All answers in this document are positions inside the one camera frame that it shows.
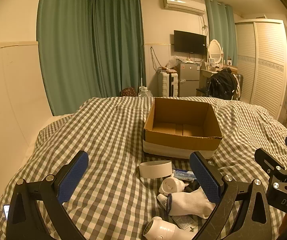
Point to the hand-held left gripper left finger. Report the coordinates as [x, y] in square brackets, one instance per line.
[74, 177]

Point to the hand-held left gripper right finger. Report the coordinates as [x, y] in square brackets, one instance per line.
[204, 177]

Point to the blue and white small box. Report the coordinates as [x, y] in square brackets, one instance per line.
[183, 175]

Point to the white sock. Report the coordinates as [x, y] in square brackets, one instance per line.
[193, 202]

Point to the cardboard box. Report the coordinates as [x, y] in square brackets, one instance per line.
[183, 142]

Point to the small white tube bottle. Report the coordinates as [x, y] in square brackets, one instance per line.
[162, 199]

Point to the printed packet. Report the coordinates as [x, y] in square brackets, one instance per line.
[184, 222]

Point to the white tape roll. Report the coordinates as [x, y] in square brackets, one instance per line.
[156, 172]

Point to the white handheld device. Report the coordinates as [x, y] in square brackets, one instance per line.
[162, 230]

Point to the grey checked blanket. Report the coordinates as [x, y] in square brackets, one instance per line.
[108, 135]

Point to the smartphone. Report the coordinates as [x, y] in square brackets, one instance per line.
[6, 212]

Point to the white slatted wardrobe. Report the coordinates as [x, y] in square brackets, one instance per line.
[263, 65]

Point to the black jacket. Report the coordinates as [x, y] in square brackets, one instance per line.
[222, 83]

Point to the chair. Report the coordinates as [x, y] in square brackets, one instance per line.
[201, 90]

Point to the silver small fridge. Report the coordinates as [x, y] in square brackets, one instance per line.
[188, 80]

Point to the white suitcase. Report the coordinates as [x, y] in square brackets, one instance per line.
[166, 85]

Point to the patterned bag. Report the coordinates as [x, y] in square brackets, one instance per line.
[128, 92]

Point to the clear water jug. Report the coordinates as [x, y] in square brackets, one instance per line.
[145, 92]

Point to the wooden dressing table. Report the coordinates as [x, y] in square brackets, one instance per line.
[204, 73]

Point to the white oval mirror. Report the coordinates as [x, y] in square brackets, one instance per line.
[215, 51]

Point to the clear plastic bag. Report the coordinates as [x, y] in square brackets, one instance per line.
[174, 62]

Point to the green curtain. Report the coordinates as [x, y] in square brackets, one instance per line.
[219, 22]
[118, 45]
[63, 55]

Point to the white air conditioner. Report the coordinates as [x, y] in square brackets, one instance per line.
[183, 5]

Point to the black wall television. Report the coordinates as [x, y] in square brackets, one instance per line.
[189, 42]

